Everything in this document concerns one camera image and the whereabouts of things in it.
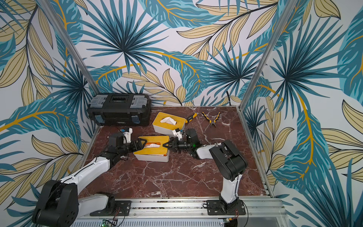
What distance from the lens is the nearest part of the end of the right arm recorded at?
77cm

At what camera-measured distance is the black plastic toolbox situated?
38.0 inches

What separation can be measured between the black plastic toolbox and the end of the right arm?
0.95ft
